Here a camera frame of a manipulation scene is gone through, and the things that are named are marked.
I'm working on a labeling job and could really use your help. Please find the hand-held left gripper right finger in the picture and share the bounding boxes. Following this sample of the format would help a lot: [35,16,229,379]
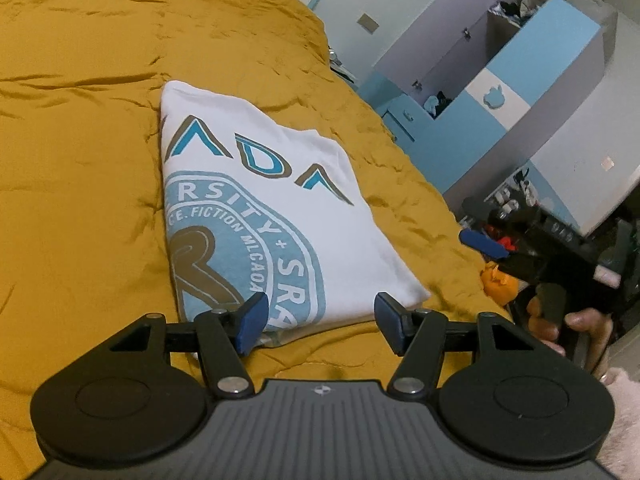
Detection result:
[374,291,535,397]

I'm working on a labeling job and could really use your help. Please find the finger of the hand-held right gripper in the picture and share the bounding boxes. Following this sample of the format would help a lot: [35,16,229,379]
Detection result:
[462,197,501,227]
[459,229,509,262]

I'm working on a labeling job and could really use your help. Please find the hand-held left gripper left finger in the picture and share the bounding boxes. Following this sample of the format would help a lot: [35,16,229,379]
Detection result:
[108,291,271,397]

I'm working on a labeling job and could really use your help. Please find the white printed t-shirt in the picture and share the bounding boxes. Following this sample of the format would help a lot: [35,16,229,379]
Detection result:
[160,80,432,347]

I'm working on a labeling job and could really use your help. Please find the dark clothes pile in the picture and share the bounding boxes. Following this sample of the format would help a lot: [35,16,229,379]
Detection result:
[489,0,551,27]

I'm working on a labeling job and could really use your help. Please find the person's right hand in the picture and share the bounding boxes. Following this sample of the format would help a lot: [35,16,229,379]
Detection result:
[525,296,616,377]

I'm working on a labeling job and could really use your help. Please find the small orange toy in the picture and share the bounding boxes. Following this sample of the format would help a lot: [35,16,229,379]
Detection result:
[480,262,521,306]

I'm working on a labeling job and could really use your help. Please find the white and blue cabinet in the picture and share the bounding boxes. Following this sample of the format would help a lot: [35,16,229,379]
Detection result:
[357,0,640,236]

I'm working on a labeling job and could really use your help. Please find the white fluffy cloth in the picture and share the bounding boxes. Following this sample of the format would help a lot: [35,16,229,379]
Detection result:
[597,367,640,467]

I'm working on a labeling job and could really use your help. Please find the mustard yellow blanket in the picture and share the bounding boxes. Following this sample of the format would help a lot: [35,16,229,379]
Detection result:
[0,0,512,480]

